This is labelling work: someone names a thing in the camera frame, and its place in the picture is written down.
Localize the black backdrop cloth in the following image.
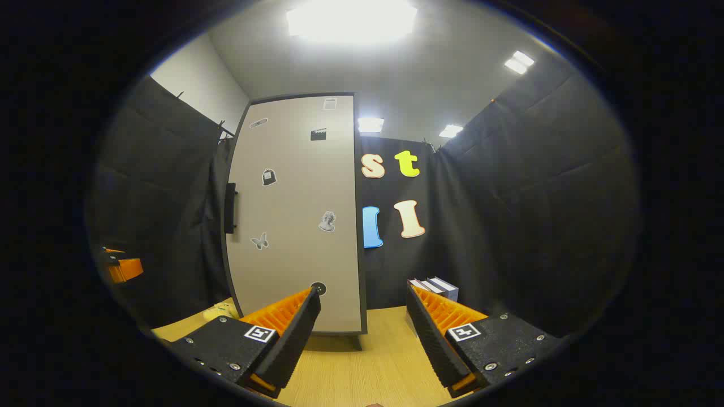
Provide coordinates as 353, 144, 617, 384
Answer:
85, 73, 643, 340

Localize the beige cabinet door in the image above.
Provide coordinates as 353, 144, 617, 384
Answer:
225, 95, 364, 334

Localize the double ceiling light panel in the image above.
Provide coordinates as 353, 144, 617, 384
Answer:
503, 50, 536, 75

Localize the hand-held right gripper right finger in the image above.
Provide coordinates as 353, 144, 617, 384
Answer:
406, 282, 568, 399

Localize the black door handle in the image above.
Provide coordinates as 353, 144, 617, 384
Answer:
224, 182, 239, 235

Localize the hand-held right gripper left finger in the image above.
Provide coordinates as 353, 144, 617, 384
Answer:
169, 287, 322, 400

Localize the large ceiling light panel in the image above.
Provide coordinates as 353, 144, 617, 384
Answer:
286, 0, 419, 46

